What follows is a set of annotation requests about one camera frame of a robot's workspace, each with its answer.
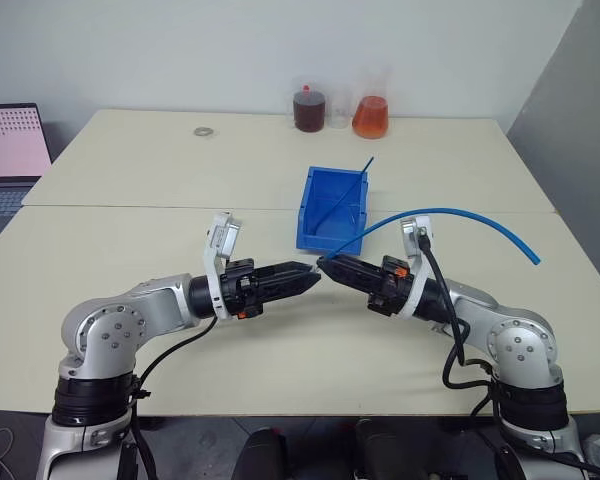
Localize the flask with orange liquid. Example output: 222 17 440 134
351 65 393 140

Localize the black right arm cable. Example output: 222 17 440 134
416 229 504 417

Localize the straight blue cable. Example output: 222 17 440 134
311 155 376 235

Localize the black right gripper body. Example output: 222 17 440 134
366 254 412 319

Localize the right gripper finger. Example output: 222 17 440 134
316 256 382 302
327 255 386 277

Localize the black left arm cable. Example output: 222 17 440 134
126 316 220 480

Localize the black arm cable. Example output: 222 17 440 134
126 316 220 480
416 229 504 417

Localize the empty clear glass beaker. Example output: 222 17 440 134
326 85 355 130

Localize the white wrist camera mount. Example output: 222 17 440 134
202 211 244 321
392 215 435 321

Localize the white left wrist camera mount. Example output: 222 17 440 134
202 211 244 321

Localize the long curved blue cable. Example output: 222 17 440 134
323 206 543 266

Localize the blue plastic bin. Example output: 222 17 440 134
294 165 372 254

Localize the open grey laptop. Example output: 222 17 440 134
0 102 55 254

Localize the beaker with dark red liquid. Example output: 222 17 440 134
291 76 328 134

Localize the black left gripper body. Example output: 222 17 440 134
219 257 281 321

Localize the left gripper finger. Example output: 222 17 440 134
257 273 323 304
255 260 321 282

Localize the grey partition panel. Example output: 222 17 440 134
507 0 600 306

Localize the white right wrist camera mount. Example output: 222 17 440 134
392 215 435 321

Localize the dark rounded shape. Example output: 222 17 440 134
231 426 289 480

